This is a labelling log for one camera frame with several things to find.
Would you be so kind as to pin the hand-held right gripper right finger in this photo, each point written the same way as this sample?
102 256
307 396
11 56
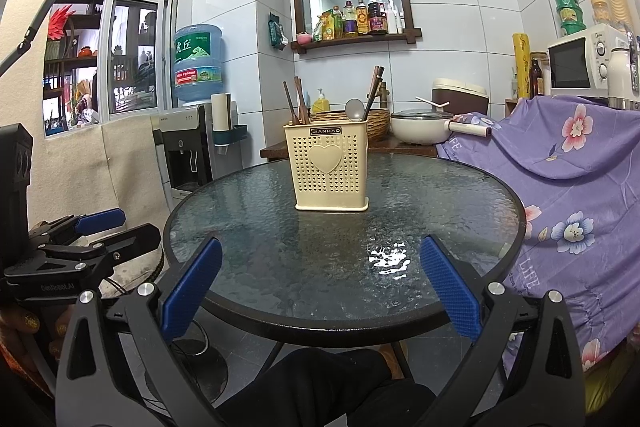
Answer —
450 287

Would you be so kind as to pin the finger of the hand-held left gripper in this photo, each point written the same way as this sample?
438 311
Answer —
135 239
100 221

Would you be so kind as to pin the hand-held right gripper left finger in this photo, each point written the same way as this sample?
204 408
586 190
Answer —
192 292

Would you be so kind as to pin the beige perforated utensil holder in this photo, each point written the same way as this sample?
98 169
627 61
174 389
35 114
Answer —
325 187

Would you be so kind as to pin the grey spoon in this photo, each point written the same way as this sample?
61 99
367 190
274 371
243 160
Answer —
354 109

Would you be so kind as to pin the brown wooden chopstick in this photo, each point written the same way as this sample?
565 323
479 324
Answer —
298 99
381 77
303 94
289 104
374 87

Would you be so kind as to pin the person's left hand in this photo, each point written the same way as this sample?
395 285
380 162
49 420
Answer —
30 337

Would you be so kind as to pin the round chair base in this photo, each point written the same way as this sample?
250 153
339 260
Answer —
195 357

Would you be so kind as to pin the round glass table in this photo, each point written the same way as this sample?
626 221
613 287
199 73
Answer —
280 247

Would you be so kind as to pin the grey water dispenser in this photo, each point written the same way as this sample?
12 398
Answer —
180 142

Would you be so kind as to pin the teal cup holder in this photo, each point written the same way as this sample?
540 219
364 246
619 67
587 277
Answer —
235 133

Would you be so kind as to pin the white paper cup tube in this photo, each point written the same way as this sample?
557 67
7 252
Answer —
221 109

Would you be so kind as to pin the person's leg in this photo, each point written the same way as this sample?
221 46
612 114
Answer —
325 387

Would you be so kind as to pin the white pot with lid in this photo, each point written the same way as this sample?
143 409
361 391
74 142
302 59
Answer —
420 129

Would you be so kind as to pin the sliding glass window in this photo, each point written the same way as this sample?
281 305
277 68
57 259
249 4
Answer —
130 57

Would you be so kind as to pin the red paper flower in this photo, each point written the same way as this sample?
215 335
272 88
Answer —
60 22

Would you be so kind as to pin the purple floral cloth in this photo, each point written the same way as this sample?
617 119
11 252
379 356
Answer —
575 167

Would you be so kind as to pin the woven pattern basin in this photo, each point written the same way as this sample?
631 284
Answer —
377 124

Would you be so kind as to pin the blue water jug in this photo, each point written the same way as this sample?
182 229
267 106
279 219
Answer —
197 62

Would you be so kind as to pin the small wooden box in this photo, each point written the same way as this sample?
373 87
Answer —
512 108

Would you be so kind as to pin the brown and white rice cooker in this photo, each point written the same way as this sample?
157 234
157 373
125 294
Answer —
460 97

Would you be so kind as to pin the yellow bag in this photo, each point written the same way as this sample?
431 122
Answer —
615 387

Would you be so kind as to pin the bronze faucet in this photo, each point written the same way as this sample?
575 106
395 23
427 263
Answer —
384 93

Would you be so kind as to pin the small clear bottle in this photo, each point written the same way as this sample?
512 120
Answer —
514 84

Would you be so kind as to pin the brown glass bottle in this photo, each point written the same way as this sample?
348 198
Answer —
536 79

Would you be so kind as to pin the yellow soap pump bottle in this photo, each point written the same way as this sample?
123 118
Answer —
320 103

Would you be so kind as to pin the yellow roll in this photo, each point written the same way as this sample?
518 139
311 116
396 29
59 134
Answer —
521 67

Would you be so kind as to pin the green hanging packet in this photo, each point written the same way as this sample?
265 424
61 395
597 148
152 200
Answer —
276 32

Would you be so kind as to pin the white microwave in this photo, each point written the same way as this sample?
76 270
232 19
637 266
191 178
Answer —
575 62

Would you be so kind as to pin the pink bowl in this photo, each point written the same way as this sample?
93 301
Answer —
302 38

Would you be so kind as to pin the white kettle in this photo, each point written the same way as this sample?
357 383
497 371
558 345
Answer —
620 77

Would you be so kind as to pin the row of condiment bottles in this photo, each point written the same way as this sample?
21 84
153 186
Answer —
375 17

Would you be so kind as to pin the yellow seasoning packets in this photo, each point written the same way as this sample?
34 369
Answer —
327 27

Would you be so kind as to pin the stack of green noodle cups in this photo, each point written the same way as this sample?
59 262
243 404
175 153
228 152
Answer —
569 12

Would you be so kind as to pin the short pack of paper cups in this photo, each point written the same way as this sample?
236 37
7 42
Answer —
600 12

